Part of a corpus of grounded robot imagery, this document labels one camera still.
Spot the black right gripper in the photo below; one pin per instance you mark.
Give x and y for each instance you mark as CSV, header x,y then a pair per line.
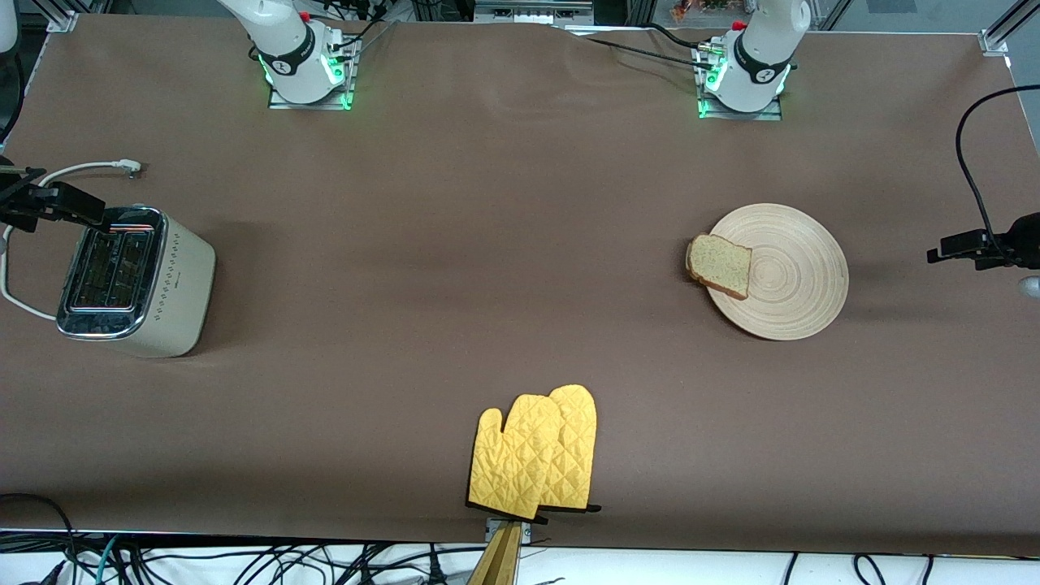
x,y
18,205

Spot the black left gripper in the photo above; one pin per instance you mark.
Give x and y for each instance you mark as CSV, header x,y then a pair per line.
x,y
1022,248

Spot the round wooden plate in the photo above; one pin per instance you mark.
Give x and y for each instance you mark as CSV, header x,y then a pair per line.
x,y
796,276

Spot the brown bread slice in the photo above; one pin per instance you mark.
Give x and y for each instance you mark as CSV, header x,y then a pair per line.
x,y
719,264

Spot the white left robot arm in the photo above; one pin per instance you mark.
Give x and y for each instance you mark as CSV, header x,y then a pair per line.
x,y
760,57

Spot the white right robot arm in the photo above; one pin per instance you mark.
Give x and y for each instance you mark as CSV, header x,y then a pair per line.
x,y
284,49

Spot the cream and chrome toaster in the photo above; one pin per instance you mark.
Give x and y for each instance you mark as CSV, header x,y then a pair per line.
x,y
179,284

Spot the brown table cover sheet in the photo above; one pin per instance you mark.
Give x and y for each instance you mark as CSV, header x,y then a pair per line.
x,y
487,203

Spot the yellow quilted oven mitt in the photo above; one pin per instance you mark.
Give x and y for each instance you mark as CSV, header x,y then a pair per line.
x,y
578,439
512,455

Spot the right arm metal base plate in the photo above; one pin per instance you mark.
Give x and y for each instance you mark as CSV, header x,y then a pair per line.
x,y
309,105

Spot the grey aluminium frame rail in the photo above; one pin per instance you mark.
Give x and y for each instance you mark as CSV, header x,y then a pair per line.
x,y
528,12

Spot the small metal bracket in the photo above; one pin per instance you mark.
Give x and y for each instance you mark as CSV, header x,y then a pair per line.
x,y
526,532

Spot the wooden post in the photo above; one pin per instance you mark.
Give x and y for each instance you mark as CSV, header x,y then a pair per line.
x,y
500,561

